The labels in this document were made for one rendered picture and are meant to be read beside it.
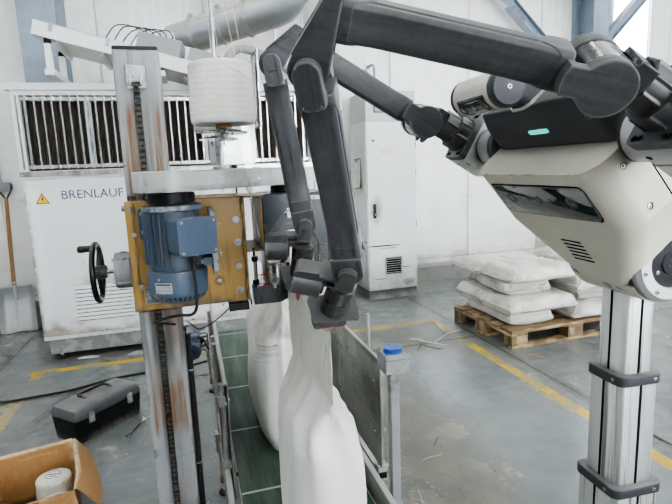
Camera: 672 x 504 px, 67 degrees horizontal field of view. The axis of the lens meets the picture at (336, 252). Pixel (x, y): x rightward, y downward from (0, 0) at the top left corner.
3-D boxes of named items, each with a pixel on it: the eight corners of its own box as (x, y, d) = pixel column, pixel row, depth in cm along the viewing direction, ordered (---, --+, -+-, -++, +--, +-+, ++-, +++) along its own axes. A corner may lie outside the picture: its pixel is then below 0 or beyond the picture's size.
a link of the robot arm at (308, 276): (359, 275, 90) (361, 243, 97) (296, 261, 90) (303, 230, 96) (344, 317, 98) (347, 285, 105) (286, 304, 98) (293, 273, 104)
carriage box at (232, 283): (251, 300, 151) (244, 195, 146) (130, 313, 142) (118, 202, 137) (242, 283, 174) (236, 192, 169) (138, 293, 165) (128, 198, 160)
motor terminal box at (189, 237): (220, 262, 124) (216, 215, 123) (181, 268, 117) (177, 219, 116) (204, 258, 131) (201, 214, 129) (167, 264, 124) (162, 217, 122)
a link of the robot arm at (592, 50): (669, 80, 64) (653, 64, 68) (612, 36, 61) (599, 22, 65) (609, 134, 70) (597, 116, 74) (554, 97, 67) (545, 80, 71)
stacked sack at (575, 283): (642, 286, 410) (643, 268, 407) (573, 294, 392) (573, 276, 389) (600, 275, 451) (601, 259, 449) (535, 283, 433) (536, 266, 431)
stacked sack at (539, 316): (556, 322, 398) (557, 307, 396) (508, 328, 386) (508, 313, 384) (506, 301, 460) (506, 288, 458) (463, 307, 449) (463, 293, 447)
